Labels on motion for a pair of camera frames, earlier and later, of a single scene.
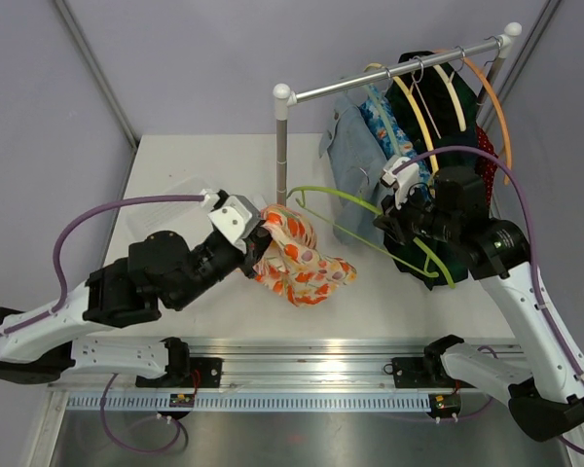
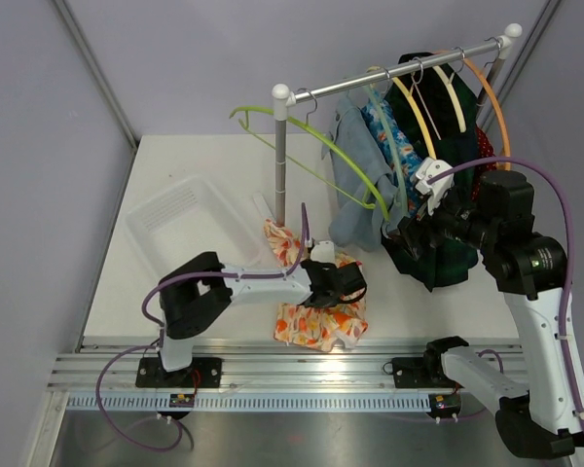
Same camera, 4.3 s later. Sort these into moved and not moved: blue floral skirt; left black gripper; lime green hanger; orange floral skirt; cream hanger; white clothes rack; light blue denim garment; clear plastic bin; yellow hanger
Moved: left black gripper; orange floral skirt; lime green hanger
Not moved: clear plastic bin; yellow hanger; blue floral skirt; light blue denim garment; white clothes rack; cream hanger
